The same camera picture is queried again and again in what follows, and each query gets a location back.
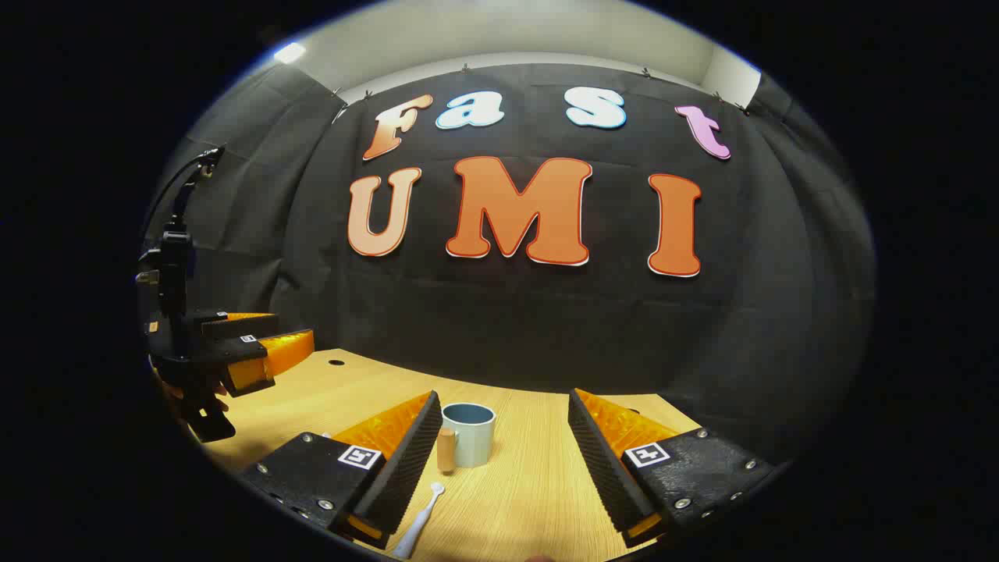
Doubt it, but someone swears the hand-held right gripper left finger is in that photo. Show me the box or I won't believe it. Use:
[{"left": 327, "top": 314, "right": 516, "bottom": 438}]
[{"left": 238, "top": 390, "right": 444, "bottom": 551}]

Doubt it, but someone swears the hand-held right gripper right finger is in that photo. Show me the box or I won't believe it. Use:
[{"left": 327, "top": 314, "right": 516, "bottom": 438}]
[{"left": 567, "top": 388, "right": 777, "bottom": 547}]

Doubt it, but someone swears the white toothbrush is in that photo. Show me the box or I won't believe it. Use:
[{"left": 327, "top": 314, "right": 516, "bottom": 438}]
[{"left": 390, "top": 482, "right": 446, "bottom": 560}]

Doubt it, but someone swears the light blue cup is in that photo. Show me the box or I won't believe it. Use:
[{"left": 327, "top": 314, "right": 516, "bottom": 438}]
[{"left": 436, "top": 402, "right": 497, "bottom": 475}]

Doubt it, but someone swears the wooden desktop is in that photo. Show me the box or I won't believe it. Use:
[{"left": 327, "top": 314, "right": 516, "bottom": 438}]
[{"left": 156, "top": 347, "right": 703, "bottom": 562}]

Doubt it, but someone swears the black backdrop cloth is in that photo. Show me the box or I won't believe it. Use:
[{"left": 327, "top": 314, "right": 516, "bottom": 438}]
[{"left": 140, "top": 59, "right": 879, "bottom": 469}]

